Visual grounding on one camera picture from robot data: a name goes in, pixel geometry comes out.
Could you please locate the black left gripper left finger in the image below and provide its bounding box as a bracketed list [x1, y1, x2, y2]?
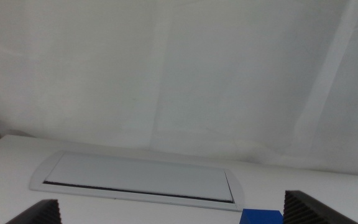
[4, 199, 63, 224]

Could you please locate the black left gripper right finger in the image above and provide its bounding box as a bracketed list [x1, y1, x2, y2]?
[282, 190, 358, 224]

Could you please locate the blue cube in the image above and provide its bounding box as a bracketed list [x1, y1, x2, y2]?
[239, 208, 284, 224]

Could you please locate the white curtain backdrop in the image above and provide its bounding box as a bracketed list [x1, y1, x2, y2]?
[0, 0, 358, 179]

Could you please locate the grey cable tray lid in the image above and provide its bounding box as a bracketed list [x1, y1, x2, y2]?
[29, 151, 246, 213]

